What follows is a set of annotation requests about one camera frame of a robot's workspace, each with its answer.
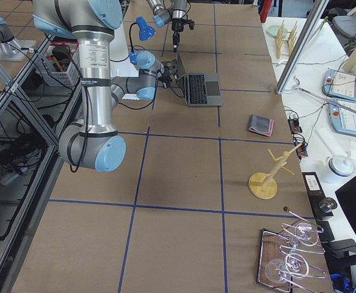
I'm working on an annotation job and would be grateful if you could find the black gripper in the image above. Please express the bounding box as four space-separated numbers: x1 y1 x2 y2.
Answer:
158 59 178 89
172 18 195 51

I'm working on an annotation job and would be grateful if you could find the grey apple laptop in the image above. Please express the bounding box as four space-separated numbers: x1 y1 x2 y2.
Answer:
176 53 223 107

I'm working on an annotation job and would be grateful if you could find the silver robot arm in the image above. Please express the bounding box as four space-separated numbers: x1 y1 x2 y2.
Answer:
147 0 195 52
33 1 174 173

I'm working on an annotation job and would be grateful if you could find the green plate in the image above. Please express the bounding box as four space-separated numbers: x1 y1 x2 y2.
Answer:
266 25 288 38

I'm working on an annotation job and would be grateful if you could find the white mesh basket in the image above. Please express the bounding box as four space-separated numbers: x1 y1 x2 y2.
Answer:
35 52 79 87

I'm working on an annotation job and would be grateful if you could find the wooden dish rack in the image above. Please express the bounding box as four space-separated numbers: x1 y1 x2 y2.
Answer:
275 21 297 59

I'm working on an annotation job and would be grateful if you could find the folded grey pink cloth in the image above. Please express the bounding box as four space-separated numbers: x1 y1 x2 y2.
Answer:
248 114 274 137

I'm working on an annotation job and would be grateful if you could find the orange black circuit board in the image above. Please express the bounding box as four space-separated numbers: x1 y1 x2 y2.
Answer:
288 118 302 134

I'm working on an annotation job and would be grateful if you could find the round wooden stand base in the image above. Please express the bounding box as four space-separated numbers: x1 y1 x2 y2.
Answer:
248 143 304 200

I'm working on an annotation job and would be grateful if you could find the upper teach pendant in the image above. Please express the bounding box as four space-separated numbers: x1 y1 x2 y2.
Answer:
322 69 356 101

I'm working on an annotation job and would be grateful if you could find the teach pendant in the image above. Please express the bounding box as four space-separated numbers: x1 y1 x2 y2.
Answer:
322 69 356 101
329 98 356 136

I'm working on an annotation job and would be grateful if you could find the lower teach pendant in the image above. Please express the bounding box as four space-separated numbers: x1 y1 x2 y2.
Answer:
329 98 356 136

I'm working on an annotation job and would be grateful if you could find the white enamel pot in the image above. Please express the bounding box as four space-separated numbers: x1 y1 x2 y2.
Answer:
321 155 355 184

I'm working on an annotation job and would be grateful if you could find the upper clear wine glass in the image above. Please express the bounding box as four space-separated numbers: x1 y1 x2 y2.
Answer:
294 223 319 247

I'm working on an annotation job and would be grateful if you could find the clear wine glass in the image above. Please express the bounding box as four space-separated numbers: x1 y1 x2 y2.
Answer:
264 253 309 284
294 223 319 247

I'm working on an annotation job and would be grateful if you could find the black framed glass rack tray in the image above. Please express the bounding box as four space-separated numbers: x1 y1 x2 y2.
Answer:
256 228 327 292

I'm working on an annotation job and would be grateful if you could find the lower clear wine glass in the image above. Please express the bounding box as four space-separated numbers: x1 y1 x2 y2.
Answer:
264 253 309 284

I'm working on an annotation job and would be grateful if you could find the aluminium frame post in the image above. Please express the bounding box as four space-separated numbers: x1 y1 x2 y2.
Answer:
275 0 329 94

